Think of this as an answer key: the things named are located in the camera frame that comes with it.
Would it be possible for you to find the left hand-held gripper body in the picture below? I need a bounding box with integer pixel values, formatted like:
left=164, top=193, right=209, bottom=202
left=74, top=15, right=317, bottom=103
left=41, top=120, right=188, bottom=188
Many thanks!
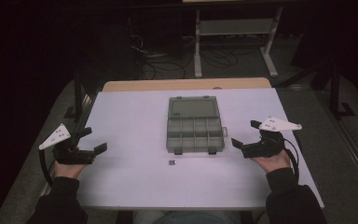
left=38, top=122, right=96, bottom=165

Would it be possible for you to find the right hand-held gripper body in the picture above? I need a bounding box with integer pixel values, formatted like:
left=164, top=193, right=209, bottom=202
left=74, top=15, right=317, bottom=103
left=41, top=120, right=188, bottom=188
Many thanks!
left=241, top=116, right=303, bottom=160

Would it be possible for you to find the person's right hand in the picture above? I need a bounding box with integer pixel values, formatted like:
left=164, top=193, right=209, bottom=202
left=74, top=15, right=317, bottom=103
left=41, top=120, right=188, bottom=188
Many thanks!
left=251, top=148, right=293, bottom=175

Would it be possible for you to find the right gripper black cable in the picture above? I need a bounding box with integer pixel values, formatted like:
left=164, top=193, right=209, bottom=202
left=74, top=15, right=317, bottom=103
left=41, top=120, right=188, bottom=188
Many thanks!
left=281, top=137, right=301, bottom=183

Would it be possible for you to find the grey plastic compartment box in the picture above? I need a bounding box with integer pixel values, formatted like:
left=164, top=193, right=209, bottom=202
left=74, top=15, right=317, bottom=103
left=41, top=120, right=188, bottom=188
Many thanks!
left=165, top=95, right=229, bottom=156

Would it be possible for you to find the white metal stand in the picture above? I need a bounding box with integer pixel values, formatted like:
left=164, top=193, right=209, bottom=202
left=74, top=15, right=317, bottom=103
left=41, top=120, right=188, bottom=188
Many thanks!
left=193, top=7, right=284, bottom=78

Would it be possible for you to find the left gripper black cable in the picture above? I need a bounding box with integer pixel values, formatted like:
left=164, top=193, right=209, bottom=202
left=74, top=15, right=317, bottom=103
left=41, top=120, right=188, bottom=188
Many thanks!
left=38, top=148, right=56, bottom=189

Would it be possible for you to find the black metal stand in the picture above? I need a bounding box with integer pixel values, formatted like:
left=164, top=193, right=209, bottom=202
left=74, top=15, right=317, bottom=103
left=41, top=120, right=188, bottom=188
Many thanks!
left=310, top=62, right=356, bottom=121

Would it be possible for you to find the tangle of floor cables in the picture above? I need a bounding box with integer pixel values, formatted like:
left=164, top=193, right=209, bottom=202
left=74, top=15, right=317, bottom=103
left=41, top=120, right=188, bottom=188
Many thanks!
left=130, top=34, right=241, bottom=80

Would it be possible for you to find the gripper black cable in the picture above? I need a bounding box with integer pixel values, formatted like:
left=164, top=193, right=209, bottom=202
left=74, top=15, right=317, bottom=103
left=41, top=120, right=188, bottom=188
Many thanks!
left=38, top=148, right=56, bottom=189
left=281, top=137, right=301, bottom=183

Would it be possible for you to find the person's left hand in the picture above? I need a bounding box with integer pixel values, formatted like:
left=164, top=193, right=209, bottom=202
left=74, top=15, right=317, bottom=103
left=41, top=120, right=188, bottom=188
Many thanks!
left=54, top=161, right=89, bottom=180

